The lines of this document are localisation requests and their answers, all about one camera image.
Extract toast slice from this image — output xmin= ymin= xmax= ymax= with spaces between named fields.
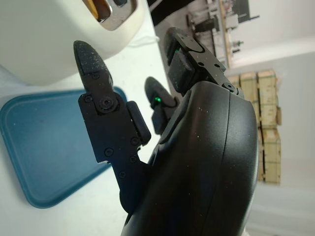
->
xmin=84 ymin=0 xmax=111 ymax=21

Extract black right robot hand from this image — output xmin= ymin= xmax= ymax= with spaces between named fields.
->
xmin=73 ymin=27 xmax=261 ymax=236

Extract blue plastic tray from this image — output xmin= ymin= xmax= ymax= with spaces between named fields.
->
xmin=0 ymin=86 xmax=128 ymax=209

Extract stacked wooden crates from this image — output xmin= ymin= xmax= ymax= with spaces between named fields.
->
xmin=228 ymin=70 xmax=282 ymax=184

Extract cream two-slot toaster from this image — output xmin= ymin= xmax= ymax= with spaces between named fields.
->
xmin=0 ymin=0 xmax=148 ymax=86

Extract workbench with equipment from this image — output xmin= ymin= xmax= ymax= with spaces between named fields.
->
xmin=186 ymin=0 xmax=260 ymax=67

